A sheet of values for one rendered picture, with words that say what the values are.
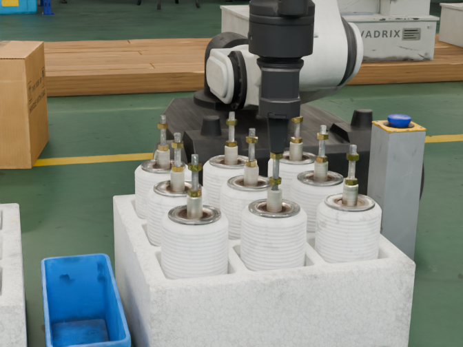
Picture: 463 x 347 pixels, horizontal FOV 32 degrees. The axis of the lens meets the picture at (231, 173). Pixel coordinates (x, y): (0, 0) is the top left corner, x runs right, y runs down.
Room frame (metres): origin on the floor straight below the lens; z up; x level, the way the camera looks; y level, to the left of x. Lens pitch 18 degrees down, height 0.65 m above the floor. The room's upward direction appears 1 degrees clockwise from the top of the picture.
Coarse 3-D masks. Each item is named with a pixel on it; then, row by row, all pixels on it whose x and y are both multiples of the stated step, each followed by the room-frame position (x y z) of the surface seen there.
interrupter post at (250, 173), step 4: (244, 168) 1.20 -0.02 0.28; (248, 168) 1.19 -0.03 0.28; (252, 168) 1.19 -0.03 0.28; (256, 168) 1.19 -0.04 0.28; (244, 172) 1.20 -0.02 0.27; (248, 172) 1.19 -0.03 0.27; (252, 172) 1.19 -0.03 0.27; (256, 172) 1.19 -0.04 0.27; (244, 176) 1.20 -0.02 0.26; (248, 176) 1.19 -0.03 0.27; (252, 176) 1.19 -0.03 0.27; (256, 176) 1.19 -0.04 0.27; (244, 180) 1.20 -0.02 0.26; (248, 180) 1.19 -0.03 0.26; (252, 180) 1.19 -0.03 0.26; (256, 180) 1.19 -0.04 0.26; (244, 184) 1.20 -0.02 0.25; (248, 184) 1.19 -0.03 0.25; (252, 184) 1.19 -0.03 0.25; (256, 184) 1.19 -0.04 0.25
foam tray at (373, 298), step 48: (144, 240) 1.13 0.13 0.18; (384, 240) 1.15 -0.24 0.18; (144, 288) 1.01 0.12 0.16; (192, 288) 0.97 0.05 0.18; (240, 288) 0.99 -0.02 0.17; (288, 288) 1.01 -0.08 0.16; (336, 288) 1.03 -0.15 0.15; (384, 288) 1.05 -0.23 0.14; (144, 336) 1.02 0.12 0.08; (192, 336) 0.97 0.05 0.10; (240, 336) 0.99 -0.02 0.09; (288, 336) 1.01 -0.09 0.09; (336, 336) 1.03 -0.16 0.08; (384, 336) 1.05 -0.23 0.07
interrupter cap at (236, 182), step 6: (228, 180) 1.20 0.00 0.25; (234, 180) 1.21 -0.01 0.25; (240, 180) 1.21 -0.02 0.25; (258, 180) 1.21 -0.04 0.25; (264, 180) 1.21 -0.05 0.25; (228, 186) 1.19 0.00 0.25; (234, 186) 1.18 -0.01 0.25; (240, 186) 1.18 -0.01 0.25; (246, 186) 1.19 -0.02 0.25; (258, 186) 1.18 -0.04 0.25; (264, 186) 1.18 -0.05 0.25; (270, 186) 1.18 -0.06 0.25
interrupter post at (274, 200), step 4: (268, 192) 1.08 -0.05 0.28; (272, 192) 1.08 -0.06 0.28; (276, 192) 1.08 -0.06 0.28; (280, 192) 1.08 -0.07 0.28; (268, 196) 1.08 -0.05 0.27; (272, 196) 1.08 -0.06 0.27; (276, 196) 1.08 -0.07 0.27; (280, 196) 1.08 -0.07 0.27; (268, 200) 1.08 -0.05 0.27; (272, 200) 1.08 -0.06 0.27; (276, 200) 1.08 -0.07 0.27; (280, 200) 1.08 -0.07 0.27; (268, 204) 1.08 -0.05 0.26; (272, 204) 1.08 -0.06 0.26; (276, 204) 1.08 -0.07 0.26; (280, 204) 1.08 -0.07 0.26; (268, 208) 1.08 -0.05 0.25; (272, 208) 1.08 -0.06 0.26; (276, 208) 1.08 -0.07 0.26; (280, 208) 1.08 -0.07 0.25
